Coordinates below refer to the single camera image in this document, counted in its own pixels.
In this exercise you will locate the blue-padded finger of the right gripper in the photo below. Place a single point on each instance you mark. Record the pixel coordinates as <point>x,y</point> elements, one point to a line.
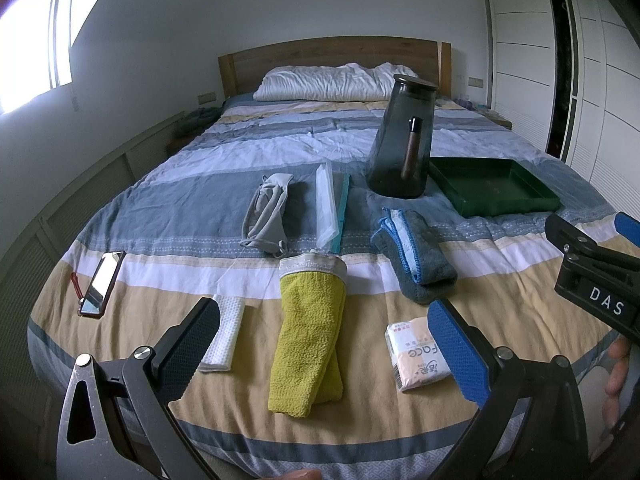
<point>628,227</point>

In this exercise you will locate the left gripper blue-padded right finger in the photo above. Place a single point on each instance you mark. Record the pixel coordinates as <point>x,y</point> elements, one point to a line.
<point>529,422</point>

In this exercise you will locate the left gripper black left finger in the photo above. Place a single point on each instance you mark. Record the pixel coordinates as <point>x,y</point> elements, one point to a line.
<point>116,422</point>

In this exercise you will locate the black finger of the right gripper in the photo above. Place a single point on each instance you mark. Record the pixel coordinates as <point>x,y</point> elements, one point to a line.
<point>571,241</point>

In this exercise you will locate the white dotted cloth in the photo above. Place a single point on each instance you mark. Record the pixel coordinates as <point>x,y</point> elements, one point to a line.
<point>219,355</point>

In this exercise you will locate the face tissue pack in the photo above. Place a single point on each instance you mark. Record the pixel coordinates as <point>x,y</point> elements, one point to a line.
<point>416,358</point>

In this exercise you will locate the grey blue-edged cloth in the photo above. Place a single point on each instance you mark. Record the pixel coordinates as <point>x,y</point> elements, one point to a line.
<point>422,270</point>

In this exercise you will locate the yellow towel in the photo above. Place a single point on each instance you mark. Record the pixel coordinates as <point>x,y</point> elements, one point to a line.
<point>305,369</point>

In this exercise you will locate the clear plastic packet teal strip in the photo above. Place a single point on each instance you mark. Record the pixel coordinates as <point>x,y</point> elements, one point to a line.
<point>332,191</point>

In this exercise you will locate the grey fabric pouch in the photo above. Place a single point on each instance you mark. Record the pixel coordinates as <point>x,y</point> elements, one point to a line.
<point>263,227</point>

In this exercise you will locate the person's right hand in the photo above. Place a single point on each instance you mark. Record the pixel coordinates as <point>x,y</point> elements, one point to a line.
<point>619,351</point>

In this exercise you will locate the person's left hand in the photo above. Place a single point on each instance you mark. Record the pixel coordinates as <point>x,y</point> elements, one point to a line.
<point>301,474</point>

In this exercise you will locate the dark green tray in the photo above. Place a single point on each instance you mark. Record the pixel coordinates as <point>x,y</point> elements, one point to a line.
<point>489,187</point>

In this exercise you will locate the smartphone with red case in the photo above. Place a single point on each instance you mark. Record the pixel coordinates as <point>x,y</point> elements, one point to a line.
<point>93,300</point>

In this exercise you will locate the wooden nightstand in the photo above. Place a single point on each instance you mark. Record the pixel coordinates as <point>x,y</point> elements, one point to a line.
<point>491,115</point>

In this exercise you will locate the white wardrobe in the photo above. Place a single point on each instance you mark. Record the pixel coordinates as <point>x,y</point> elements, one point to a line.
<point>566,75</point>

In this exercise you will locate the striped blue beige duvet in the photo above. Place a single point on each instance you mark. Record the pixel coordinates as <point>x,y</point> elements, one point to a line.
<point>180,227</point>

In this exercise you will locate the white pillow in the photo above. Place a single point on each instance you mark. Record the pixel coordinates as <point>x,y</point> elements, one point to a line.
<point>346,83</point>

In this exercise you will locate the wooden headboard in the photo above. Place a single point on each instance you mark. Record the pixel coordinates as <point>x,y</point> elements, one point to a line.
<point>242,71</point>

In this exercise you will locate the window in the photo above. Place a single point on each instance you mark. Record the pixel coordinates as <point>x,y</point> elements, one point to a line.
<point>36,39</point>

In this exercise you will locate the wall socket plate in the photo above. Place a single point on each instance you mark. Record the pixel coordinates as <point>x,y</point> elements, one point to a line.
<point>476,82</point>
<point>207,97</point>

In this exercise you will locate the left wall socket plate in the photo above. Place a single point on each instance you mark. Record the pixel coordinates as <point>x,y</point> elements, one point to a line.
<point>207,97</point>

